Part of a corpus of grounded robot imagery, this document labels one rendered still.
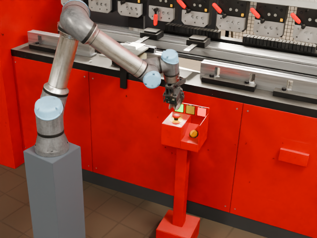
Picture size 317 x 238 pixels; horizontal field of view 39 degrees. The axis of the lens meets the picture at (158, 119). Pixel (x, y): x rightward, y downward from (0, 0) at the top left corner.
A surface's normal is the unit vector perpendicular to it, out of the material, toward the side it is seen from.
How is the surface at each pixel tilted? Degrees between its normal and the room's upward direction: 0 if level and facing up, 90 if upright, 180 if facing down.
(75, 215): 90
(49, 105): 8
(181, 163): 90
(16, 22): 90
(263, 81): 90
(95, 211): 0
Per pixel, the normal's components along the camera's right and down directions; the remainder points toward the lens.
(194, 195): -0.42, 0.40
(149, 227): 0.03, -0.89
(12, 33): 0.91, 0.22
